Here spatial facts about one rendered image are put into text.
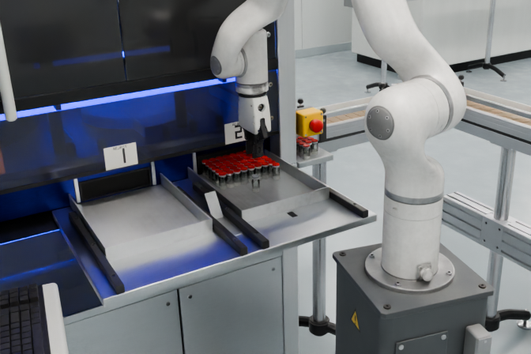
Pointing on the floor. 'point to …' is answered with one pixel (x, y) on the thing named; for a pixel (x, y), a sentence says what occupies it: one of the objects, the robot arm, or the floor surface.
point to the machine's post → (284, 50)
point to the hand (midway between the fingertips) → (254, 148)
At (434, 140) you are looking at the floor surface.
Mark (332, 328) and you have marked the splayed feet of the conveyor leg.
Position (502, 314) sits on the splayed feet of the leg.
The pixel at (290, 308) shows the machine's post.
